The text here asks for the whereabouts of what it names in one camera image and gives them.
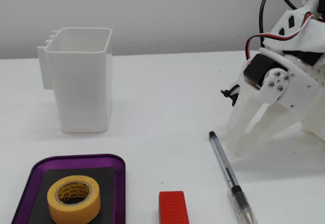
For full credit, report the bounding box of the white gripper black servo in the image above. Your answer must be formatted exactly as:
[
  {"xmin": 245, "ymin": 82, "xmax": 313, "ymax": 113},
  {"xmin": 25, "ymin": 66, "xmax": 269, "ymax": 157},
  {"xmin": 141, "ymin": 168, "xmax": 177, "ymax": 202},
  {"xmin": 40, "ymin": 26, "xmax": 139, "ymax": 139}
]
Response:
[{"xmin": 226, "ymin": 47, "xmax": 318, "ymax": 157}]

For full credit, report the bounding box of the yellow masking tape roll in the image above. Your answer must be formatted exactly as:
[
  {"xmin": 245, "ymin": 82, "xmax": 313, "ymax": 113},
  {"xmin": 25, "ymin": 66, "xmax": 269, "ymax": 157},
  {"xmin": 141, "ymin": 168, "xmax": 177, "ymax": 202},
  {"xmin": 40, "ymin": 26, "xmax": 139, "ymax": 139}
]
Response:
[{"xmin": 47, "ymin": 175, "xmax": 102, "ymax": 224}]

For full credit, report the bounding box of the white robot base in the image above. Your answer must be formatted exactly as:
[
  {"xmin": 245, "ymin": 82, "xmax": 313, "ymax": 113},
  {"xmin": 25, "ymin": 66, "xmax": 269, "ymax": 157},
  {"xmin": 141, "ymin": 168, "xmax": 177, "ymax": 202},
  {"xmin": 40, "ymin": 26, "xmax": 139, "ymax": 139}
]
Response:
[{"xmin": 299, "ymin": 63, "xmax": 325, "ymax": 143}]

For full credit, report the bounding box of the white plastic box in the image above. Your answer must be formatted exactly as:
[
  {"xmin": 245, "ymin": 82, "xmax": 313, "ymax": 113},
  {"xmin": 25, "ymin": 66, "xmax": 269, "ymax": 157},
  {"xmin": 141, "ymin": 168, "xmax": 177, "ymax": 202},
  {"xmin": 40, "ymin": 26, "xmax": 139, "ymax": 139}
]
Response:
[{"xmin": 37, "ymin": 27, "xmax": 113, "ymax": 133}]

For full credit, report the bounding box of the black zip tie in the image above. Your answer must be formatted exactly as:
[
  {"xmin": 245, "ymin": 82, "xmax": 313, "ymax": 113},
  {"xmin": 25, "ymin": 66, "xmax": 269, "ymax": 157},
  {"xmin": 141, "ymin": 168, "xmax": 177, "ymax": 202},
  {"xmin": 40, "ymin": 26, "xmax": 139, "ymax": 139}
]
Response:
[{"xmin": 220, "ymin": 84, "xmax": 241, "ymax": 107}]

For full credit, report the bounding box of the clear black ballpoint pen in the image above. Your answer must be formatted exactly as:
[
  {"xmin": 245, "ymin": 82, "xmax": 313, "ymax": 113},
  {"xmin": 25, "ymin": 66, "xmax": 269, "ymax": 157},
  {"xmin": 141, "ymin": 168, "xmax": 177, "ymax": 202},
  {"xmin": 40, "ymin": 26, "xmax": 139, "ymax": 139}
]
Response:
[{"xmin": 208, "ymin": 131, "xmax": 258, "ymax": 224}]

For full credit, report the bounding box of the red studded block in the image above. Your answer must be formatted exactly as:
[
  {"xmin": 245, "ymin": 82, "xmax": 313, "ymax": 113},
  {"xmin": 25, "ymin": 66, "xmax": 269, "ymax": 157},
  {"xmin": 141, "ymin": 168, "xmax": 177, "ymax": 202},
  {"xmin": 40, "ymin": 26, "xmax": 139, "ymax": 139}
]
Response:
[{"xmin": 158, "ymin": 190, "xmax": 190, "ymax": 224}]

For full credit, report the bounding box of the purple metal tray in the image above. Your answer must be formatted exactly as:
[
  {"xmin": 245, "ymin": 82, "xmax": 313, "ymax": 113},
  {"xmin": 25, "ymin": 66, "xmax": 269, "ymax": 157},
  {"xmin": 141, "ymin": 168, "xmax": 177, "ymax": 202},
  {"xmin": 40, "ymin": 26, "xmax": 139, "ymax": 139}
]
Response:
[{"xmin": 11, "ymin": 153, "xmax": 126, "ymax": 224}]

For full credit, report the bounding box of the black tray mat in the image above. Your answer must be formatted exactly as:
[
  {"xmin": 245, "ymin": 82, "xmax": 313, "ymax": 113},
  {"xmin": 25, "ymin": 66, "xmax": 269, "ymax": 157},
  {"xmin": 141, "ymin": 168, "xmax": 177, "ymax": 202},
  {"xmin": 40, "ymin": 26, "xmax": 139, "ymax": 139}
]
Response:
[{"xmin": 27, "ymin": 167, "xmax": 117, "ymax": 224}]

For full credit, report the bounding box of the red white black servo wire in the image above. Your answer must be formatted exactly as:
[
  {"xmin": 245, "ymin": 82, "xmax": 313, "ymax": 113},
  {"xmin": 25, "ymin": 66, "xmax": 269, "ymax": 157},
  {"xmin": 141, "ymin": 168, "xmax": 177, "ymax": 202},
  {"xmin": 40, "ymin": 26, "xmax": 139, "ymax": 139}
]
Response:
[{"xmin": 245, "ymin": 12, "xmax": 314, "ymax": 63}]

